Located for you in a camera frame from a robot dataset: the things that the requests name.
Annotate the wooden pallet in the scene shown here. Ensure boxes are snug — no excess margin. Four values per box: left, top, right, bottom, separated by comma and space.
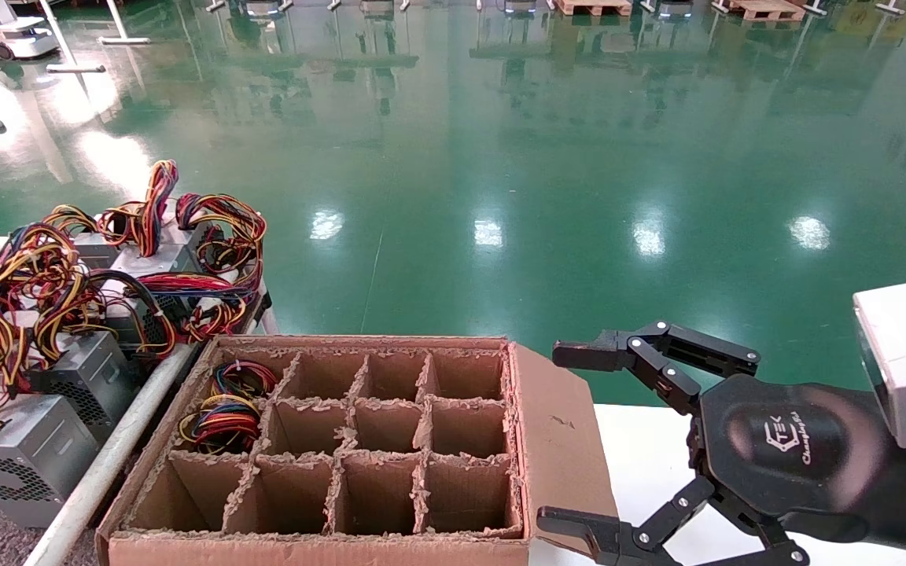
724, 0, 808, 23
554, 0, 633, 17

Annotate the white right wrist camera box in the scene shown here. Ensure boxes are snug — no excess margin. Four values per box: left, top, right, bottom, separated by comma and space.
852, 279, 906, 450

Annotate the power supply with orange bundle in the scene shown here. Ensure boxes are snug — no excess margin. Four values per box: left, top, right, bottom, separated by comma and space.
95, 160, 210, 276

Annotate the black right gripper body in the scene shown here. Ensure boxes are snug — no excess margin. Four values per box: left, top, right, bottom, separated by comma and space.
697, 375, 890, 543

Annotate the brown cardboard box with dividers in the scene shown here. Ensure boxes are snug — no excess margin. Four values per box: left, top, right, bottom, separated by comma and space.
95, 334, 619, 566

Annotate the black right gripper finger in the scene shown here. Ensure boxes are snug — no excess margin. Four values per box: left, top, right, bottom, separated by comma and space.
536, 474, 810, 566
551, 320, 761, 417

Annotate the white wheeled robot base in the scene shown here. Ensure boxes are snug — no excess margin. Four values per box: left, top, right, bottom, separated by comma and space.
0, 0, 61, 61

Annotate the power supply with coloured cables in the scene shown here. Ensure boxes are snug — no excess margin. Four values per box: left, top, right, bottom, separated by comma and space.
212, 359, 281, 399
177, 393, 263, 456

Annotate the grey power supply with cables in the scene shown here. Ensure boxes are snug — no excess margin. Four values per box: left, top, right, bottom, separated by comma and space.
0, 287, 101, 529
0, 204, 121, 331

